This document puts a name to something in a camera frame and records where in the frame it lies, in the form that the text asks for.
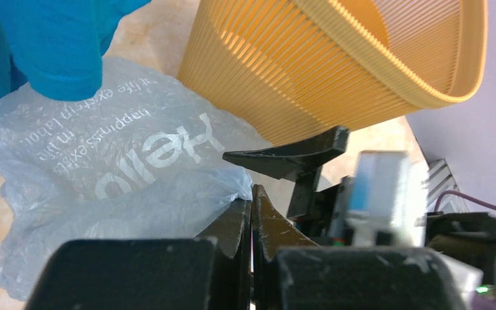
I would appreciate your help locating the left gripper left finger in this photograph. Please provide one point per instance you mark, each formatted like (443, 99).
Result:
(209, 271)

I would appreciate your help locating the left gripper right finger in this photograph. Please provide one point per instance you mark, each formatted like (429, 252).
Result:
(292, 272)

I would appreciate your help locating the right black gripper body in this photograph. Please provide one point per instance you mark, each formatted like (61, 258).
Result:
(321, 215)

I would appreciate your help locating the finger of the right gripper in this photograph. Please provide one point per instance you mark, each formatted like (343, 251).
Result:
(293, 160)

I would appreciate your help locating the yellow mesh trash bin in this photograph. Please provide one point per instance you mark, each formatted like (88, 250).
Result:
(293, 69)

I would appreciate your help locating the light blue plastic trash bag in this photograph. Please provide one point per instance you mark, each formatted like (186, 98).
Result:
(140, 159)

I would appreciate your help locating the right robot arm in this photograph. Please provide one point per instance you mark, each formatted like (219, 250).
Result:
(466, 241)

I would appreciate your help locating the blue t-shirt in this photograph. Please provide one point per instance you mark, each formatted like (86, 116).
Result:
(57, 45)

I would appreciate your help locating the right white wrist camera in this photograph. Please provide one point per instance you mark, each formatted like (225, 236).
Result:
(388, 200)

